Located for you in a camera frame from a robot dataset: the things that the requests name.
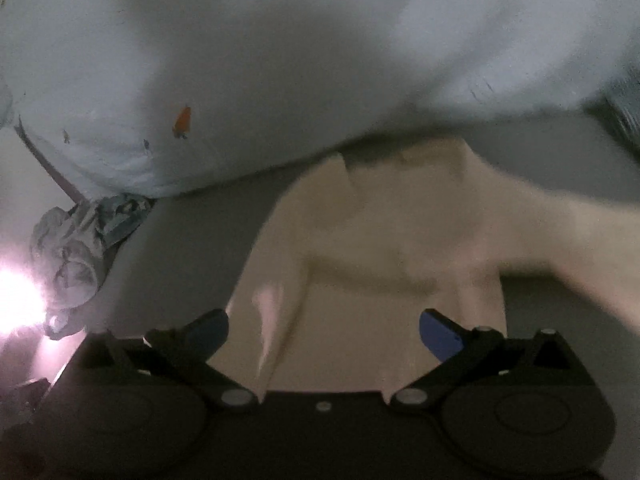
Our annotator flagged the dark denim garment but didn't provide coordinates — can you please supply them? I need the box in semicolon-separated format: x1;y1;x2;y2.
96;193;154;250

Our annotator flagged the folded checkered shirt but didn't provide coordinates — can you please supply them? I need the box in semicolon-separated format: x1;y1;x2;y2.
587;66;640;156

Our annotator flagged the grey blue crumpled garment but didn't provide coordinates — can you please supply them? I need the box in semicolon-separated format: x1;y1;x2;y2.
29;200;118;340

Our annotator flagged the cream beige garment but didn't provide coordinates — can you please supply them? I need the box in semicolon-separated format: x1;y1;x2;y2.
209;139;639;396

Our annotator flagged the carrot print bed sheet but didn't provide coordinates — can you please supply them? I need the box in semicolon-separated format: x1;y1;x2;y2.
1;0;639;197

